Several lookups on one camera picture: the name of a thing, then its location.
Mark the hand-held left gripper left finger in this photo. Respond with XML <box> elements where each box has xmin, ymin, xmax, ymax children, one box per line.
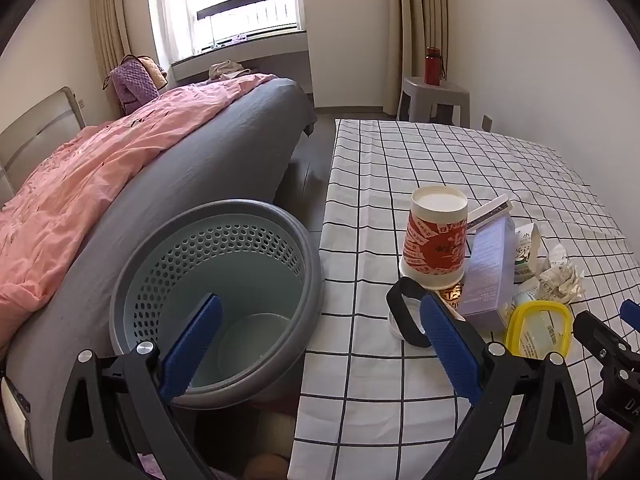
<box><xmin>52</xmin><ymin>294</ymin><xmax>223</xmax><ymax>480</ymax></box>

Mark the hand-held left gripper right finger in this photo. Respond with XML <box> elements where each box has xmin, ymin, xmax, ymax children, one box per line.
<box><xmin>419</xmin><ymin>290</ymin><xmax>588</xmax><ymax>480</ymax></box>

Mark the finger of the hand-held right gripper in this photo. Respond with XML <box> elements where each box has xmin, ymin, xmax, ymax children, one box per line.
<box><xmin>572</xmin><ymin>311</ymin><xmax>640</xmax><ymax>366</ymax></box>
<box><xmin>620</xmin><ymin>300</ymin><xmax>640</xmax><ymax>333</ymax></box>

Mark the yellow rimmed clear lid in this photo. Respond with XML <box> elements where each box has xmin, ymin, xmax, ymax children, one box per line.
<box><xmin>504</xmin><ymin>301</ymin><xmax>572</xmax><ymax>361</ymax></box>

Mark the white paper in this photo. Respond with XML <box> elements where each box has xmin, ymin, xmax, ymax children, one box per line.
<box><xmin>537</xmin><ymin>242</ymin><xmax>586</xmax><ymax>306</ymax></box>

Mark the white plastic wrapper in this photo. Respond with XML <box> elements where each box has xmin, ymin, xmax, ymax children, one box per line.
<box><xmin>507</xmin><ymin>280</ymin><xmax>546</xmax><ymax>311</ymax></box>

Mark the pale purple carton box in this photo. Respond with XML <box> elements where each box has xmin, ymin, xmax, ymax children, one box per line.
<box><xmin>457</xmin><ymin>220</ymin><xmax>518</xmax><ymax>332</ymax></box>

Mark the green and white milk carton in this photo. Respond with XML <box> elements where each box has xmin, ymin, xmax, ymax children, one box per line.
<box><xmin>512</xmin><ymin>222</ymin><xmax>542</xmax><ymax>283</ymax></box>

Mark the red and white paper cup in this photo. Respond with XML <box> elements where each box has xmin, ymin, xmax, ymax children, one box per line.
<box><xmin>398</xmin><ymin>185</ymin><xmax>469</xmax><ymax>291</ymax></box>

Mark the grey perforated waste bin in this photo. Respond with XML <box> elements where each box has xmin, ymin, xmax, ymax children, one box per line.
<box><xmin>109</xmin><ymin>199</ymin><xmax>326</xmax><ymax>408</ymax></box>

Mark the white box with red mark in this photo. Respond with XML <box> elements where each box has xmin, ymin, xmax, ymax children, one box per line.
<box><xmin>467</xmin><ymin>196</ymin><xmax>513</xmax><ymax>233</ymax></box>

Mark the purple fuzzy clothing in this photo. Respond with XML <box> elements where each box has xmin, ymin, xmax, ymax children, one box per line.
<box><xmin>585</xmin><ymin>417</ymin><xmax>640</xmax><ymax>480</ymax></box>

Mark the person's bare leg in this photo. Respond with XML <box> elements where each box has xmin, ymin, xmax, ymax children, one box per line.
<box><xmin>245</xmin><ymin>452</ymin><xmax>290</xmax><ymax>480</ymax></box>

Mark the bed with grey sheet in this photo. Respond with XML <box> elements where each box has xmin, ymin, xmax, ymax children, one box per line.
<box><xmin>0</xmin><ymin>77</ymin><xmax>318</xmax><ymax>480</ymax></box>

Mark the pink blanket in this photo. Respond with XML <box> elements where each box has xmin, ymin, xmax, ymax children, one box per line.
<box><xmin>0</xmin><ymin>72</ymin><xmax>278</xmax><ymax>331</ymax></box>

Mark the white black checked tablecloth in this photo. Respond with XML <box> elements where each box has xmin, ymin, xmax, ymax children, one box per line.
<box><xmin>290</xmin><ymin>119</ymin><xmax>628</xmax><ymax>480</ymax></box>

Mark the grey plastic stool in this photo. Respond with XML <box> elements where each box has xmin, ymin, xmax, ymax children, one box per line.
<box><xmin>397</xmin><ymin>76</ymin><xmax>472</xmax><ymax>128</ymax></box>

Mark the purple knitted bag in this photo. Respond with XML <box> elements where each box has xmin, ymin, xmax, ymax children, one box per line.
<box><xmin>105</xmin><ymin>55</ymin><xmax>158</xmax><ymax>116</ymax></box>

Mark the beige padded headboard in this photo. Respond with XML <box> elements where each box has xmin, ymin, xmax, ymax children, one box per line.
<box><xmin>0</xmin><ymin>86</ymin><xmax>86</xmax><ymax>206</ymax></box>

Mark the beige quilted bag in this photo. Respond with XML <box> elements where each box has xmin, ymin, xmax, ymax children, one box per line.
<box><xmin>137</xmin><ymin>55</ymin><xmax>168</xmax><ymax>93</ymax></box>

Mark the beige clothes heap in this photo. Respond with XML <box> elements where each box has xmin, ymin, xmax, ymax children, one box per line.
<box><xmin>209</xmin><ymin>60</ymin><xmax>253</xmax><ymax>81</ymax></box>

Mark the red water bottle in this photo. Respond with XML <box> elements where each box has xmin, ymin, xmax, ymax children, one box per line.
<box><xmin>425</xmin><ymin>46</ymin><xmax>443</xmax><ymax>86</ymax></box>

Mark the grey window ledge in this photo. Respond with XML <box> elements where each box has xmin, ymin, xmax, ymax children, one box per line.
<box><xmin>170</xmin><ymin>30</ymin><xmax>308</xmax><ymax>81</ymax></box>

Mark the beige curtain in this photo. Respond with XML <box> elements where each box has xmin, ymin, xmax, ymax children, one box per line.
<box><xmin>382</xmin><ymin>0</ymin><xmax>453</xmax><ymax>121</ymax></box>
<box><xmin>90</xmin><ymin>0</ymin><xmax>131</xmax><ymax>78</ymax></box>

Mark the sheer white curtain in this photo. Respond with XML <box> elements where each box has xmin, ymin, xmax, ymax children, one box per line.
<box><xmin>147</xmin><ymin>0</ymin><xmax>211</xmax><ymax>61</ymax></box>

